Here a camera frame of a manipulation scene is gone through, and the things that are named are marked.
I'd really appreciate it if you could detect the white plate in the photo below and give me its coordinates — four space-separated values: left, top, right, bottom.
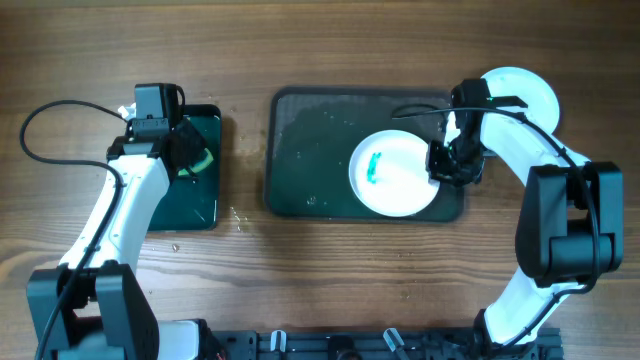
481 67 560 134
348 130 440 218

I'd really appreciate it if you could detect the white top plate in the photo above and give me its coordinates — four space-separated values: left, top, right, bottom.
481 67 560 134

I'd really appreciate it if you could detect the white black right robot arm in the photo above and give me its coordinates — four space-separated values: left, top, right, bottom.
425 77 624 357

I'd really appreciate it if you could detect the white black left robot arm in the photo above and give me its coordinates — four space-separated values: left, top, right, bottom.
27 83 227 359

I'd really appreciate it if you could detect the black water basin tray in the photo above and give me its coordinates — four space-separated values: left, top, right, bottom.
148 104 222 232

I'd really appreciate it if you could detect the black plate tray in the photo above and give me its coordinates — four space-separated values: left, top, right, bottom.
264 86 450 223

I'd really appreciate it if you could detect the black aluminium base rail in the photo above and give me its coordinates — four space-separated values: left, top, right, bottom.
209 327 565 360

